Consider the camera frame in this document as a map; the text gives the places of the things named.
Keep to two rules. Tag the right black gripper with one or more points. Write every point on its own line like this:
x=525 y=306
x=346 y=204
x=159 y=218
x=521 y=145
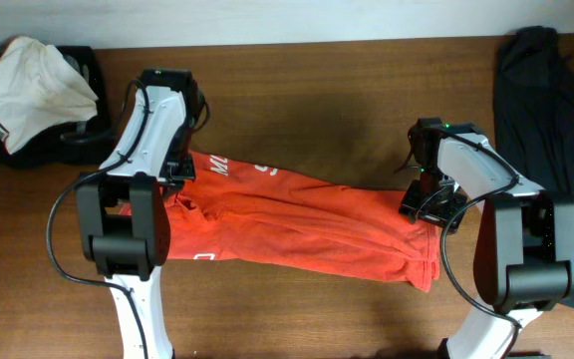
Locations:
x=447 y=218

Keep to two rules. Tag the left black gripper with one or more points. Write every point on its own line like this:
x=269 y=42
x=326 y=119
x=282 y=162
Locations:
x=175 y=178

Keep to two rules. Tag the orange t-shirt with white logo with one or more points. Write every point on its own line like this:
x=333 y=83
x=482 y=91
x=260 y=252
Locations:
x=236 y=210

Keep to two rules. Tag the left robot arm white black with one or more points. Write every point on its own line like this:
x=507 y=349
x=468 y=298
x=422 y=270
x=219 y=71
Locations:
x=124 y=227

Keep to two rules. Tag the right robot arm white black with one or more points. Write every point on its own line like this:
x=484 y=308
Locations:
x=523 y=263

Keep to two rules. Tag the black folded garment on left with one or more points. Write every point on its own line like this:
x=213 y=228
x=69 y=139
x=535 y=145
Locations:
x=47 y=147

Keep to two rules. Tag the black garment on right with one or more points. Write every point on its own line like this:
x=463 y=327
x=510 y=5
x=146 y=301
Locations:
x=533 y=108

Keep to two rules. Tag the white crumpled garment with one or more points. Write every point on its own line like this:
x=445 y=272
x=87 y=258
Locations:
x=39 y=90

